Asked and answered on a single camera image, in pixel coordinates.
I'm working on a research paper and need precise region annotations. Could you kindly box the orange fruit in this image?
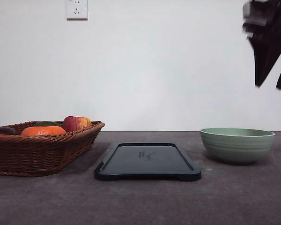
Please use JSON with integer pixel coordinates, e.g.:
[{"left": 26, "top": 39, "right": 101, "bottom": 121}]
[{"left": 21, "top": 126, "right": 66, "bottom": 135}]

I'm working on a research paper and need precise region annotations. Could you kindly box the dark purple fruit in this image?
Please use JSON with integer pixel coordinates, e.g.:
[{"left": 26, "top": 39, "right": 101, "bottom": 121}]
[{"left": 0, "top": 126, "right": 15, "bottom": 135}]

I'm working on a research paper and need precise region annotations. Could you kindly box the dark green rectangular tray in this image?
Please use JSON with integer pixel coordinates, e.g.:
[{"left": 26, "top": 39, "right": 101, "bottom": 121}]
[{"left": 94, "top": 143, "right": 202, "bottom": 181}]

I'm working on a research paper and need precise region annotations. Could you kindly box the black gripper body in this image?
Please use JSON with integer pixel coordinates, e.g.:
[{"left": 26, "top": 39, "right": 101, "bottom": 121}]
[{"left": 242, "top": 0, "right": 281, "bottom": 56}]

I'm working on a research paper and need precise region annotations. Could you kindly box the green fruit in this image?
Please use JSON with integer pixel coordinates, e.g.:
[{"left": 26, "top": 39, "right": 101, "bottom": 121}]
[{"left": 34, "top": 121, "right": 61, "bottom": 127}]

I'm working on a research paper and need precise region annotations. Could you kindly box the brown wicker basket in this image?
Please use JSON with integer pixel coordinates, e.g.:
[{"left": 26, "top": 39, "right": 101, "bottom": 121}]
[{"left": 0, "top": 116, "right": 105, "bottom": 177}]

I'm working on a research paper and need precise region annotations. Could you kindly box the red yellow apple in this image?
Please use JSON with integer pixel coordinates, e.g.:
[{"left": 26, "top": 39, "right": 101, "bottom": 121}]
[{"left": 63, "top": 116, "right": 92, "bottom": 132}]

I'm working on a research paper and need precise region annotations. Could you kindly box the white wall socket left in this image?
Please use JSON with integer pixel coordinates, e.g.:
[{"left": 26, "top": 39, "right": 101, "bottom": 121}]
[{"left": 66, "top": 0, "right": 89, "bottom": 23}]

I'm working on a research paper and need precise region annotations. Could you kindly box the light green bowl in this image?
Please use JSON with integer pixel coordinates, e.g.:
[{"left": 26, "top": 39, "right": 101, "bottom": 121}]
[{"left": 200, "top": 127, "right": 275, "bottom": 163}]

